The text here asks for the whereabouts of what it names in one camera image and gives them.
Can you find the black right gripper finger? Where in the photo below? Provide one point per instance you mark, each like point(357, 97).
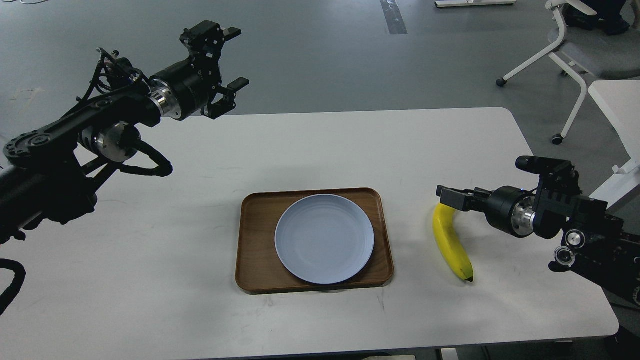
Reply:
point(461, 200)
point(480, 192)

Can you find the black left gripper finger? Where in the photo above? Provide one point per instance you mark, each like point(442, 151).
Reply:
point(205, 41)
point(227, 102)

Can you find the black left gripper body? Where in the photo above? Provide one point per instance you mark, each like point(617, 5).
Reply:
point(185, 87)

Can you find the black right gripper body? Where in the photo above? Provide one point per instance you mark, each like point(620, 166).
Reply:
point(510, 209)

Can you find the light blue plate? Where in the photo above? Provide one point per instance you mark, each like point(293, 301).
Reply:
point(324, 239)

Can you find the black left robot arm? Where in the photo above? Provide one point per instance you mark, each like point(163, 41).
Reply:
point(55, 171)

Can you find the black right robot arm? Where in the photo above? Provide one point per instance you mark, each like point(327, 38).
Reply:
point(594, 244)

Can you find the yellow banana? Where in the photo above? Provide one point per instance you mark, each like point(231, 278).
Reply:
point(449, 244)

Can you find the white side table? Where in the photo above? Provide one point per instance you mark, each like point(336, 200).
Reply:
point(619, 100)

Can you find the brown wooden tray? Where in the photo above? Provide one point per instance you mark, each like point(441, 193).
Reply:
point(258, 267)

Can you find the white grey office chair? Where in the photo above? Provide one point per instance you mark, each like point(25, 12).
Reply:
point(604, 57)

